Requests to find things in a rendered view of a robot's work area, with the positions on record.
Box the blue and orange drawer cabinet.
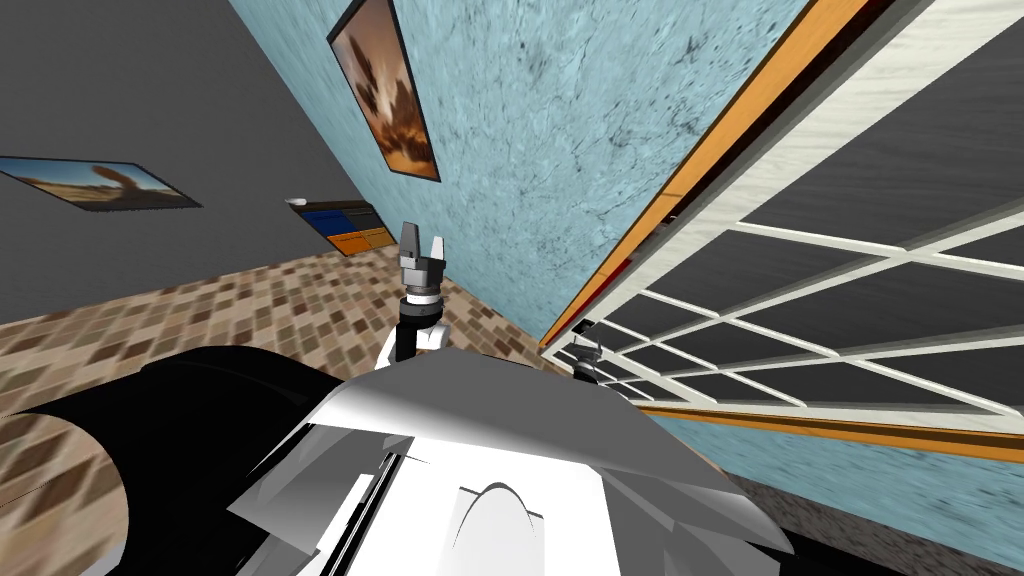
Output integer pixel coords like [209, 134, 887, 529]
[286, 197, 396, 258]

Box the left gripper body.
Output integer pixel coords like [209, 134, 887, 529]
[399, 253, 447, 284]

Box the tall brown framed picture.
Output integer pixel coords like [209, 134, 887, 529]
[326, 0, 443, 184]

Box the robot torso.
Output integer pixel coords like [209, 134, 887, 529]
[227, 347, 795, 576]

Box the wide desert framed picture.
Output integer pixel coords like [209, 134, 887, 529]
[0, 155, 204, 214]

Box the white lattice glass door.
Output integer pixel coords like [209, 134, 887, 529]
[539, 0, 1024, 438]

